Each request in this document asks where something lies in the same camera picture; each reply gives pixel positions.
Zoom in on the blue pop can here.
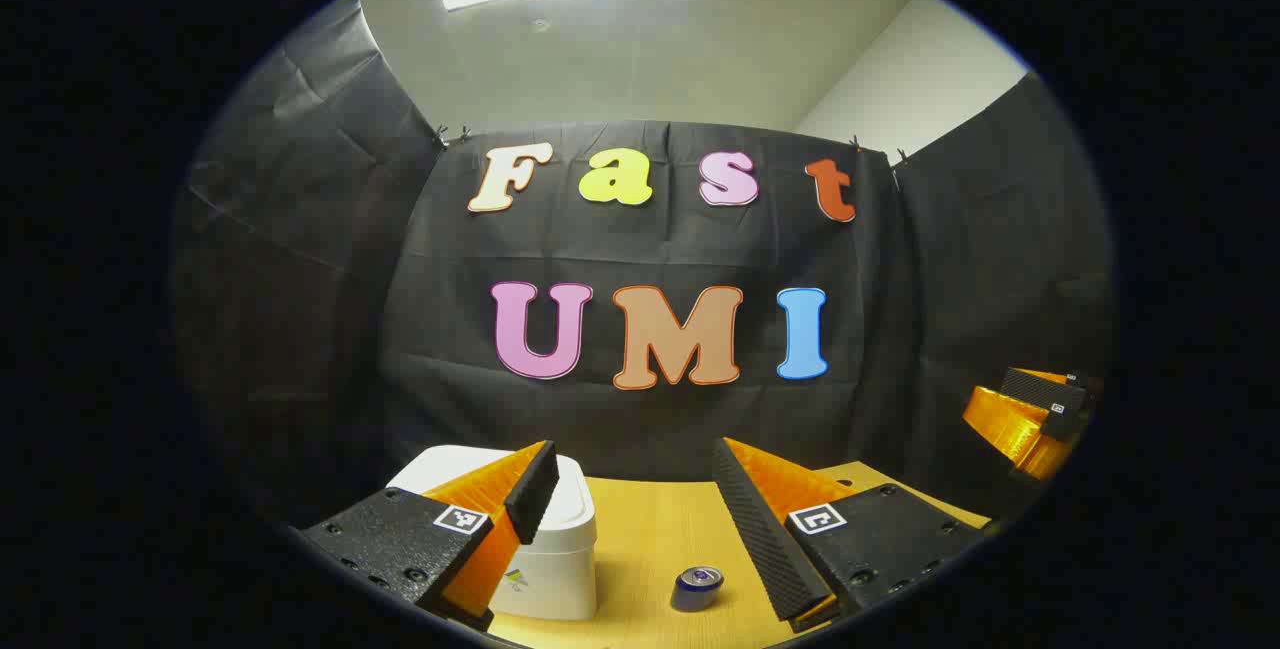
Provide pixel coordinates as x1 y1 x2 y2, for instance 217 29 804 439
670 565 725 614

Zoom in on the white desktop garbage bin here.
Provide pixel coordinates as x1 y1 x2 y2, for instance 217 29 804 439
385 445 599 622

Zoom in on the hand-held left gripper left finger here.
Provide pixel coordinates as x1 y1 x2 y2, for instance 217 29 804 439
300 440 561 632

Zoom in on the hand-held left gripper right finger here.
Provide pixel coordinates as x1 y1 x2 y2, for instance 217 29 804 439
712 437 991 635

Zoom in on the black backdrop cloth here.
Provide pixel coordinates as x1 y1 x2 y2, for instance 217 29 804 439
170 0 1116 530

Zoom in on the wooden desktop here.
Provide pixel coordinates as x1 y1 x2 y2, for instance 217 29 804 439
480 461 993 649

